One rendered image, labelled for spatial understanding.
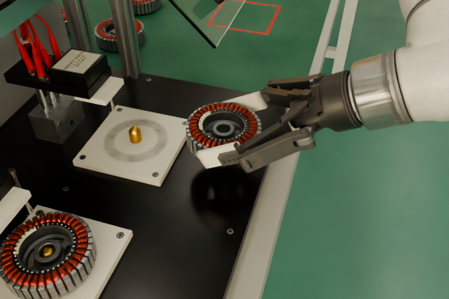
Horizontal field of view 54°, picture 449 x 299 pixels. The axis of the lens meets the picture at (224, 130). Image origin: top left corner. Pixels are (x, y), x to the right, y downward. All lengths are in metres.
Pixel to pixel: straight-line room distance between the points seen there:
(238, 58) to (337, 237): 0.83
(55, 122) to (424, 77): 0.54
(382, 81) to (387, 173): 1.35
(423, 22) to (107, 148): 0.50
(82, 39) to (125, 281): 0.50
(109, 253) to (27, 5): 0.33
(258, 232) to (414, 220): 1.14
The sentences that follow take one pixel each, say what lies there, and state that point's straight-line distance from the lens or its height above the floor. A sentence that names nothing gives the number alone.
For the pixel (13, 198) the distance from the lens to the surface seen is 0.58.
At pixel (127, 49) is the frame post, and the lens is 0.88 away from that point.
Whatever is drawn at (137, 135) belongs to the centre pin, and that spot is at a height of 0.80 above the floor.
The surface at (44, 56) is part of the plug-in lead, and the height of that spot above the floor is 0.93.
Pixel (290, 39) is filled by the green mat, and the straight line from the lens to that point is 1.08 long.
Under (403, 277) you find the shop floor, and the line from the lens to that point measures 1.59.
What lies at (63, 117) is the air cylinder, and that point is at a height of 0.81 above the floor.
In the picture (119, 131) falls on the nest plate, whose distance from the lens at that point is 0.77.
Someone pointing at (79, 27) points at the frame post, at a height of 0.87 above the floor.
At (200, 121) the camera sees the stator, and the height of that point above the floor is 0.86.
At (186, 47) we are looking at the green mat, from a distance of 1.04.
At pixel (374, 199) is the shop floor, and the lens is 1.76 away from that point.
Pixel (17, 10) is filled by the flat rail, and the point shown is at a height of 1.03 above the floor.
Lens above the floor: 1.28
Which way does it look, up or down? 42 degrees down
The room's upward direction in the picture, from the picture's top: straight up
